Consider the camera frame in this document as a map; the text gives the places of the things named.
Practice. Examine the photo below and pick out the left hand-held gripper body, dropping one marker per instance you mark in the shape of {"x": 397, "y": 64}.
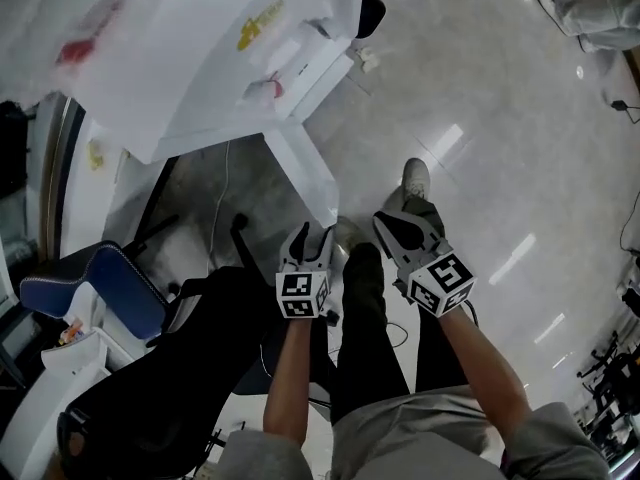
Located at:
{"x": 300, "y": 293}

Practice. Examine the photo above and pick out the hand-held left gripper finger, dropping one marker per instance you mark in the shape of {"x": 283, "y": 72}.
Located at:
{"x": 299, "y": 245}
{"x": 327, "y": 253}

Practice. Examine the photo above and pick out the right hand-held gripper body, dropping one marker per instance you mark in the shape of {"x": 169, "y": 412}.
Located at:
{"x": 440, "y": 280}

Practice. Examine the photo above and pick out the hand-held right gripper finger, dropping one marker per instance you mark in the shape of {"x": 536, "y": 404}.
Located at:
{"x": 392, "y": 240}
{"x": 422, "y": 228}

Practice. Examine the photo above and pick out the person's right forearm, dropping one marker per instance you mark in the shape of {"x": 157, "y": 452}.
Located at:
{"x": 485, "y": 368}

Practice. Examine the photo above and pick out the person's left forearm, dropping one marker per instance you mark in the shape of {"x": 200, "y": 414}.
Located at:
{"x": 292, "y": 378}

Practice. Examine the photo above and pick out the person's right shoe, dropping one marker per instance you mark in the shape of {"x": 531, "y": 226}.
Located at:
{"x": 416, "y": 178}

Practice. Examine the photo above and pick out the white table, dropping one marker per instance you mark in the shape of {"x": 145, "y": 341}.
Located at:
{"x": 300, "y": 168}

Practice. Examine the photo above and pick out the person's right leg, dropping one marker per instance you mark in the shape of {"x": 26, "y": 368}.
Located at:
{"x": 442, "y": 358}

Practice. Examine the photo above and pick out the person's leg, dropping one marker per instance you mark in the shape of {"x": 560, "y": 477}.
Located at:
{"x": 442, "y": 358}
{"x": 367, "y": 338}

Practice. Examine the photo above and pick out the person's left leg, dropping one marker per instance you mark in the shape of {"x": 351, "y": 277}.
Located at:
{"x": 367, "y": 338}

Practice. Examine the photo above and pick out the black mesh office chair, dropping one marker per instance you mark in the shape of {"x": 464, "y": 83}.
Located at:
{"x": 175, "y": 378}

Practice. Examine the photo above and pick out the person's grey shirt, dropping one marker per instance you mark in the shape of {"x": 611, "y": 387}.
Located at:
{"x": 425, "y": 443}

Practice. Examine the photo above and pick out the crumpled white paper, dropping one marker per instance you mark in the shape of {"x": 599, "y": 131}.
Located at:
{"x": 368, "y": 59}

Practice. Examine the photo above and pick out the blue padded chair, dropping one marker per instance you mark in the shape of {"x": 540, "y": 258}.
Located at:
{"x": 120, "y": 288}

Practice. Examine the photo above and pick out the black equipment stand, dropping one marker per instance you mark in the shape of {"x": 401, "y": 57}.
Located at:
{"x": 610, "y": 393}

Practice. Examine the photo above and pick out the black power adapter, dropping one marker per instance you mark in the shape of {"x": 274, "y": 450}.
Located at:
{"x": 620, "y": 104}

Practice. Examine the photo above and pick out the white cardboard box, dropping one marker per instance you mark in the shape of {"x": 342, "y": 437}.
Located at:
{"x": 75, "y": 358}

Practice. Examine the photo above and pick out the dark framed window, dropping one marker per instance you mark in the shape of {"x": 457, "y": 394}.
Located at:
{"x": 60, "y": 168}

